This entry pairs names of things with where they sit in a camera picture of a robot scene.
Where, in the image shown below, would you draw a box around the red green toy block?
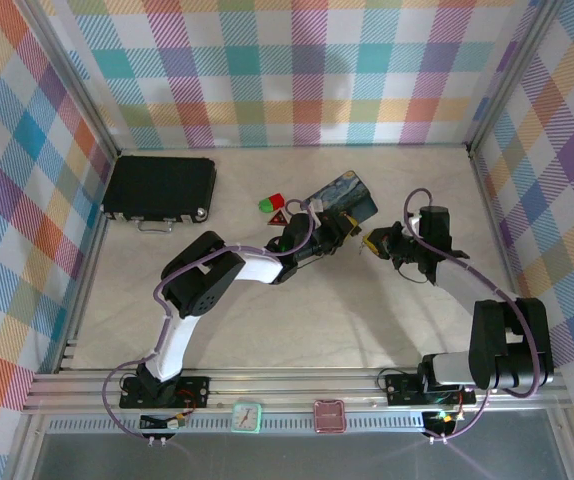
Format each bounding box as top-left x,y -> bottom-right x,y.
258,191 -> 286,212

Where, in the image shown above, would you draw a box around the black carrying case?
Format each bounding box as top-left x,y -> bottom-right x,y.
100,155 -> 217,234

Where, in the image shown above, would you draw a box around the pink square timer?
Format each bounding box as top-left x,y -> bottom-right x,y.
313,398 -> 347,434

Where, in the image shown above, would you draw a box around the mint green clock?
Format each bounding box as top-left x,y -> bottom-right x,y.
230,401 -> 263,435

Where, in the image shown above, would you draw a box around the clear acrylic panel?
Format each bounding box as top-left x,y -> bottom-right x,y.
16,409 -> 574,480

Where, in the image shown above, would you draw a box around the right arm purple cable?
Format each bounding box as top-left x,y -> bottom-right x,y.
404,187 -> 543,445

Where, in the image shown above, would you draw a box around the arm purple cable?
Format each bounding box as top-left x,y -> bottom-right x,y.
102,198 -> 318,444
404,187 -> 543,445

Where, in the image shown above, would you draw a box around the aluminium side rail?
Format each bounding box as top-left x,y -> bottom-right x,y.
468,145 -> 543,371
55,149 -> 121,375

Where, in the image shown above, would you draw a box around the aluminium rear rail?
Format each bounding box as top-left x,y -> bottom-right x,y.
116,143 -> 471,151

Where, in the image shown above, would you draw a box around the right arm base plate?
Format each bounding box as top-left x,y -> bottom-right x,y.
384,372 -> 477,407

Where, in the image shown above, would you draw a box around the aluminium mounting rail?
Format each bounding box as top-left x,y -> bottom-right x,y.
20,369 -> 568,416

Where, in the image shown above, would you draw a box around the aluminium frame post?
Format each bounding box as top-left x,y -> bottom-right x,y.
466,0 -> 568,151
16,0 -> 122,159

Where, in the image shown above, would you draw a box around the perforated metal cable tray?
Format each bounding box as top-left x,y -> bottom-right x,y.
46,413 -> 468,435

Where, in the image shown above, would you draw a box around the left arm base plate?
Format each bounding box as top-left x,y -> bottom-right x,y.
119,374 -> 212,410

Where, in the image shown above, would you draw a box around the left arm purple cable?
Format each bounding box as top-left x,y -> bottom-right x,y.
102,198 -> 318,444

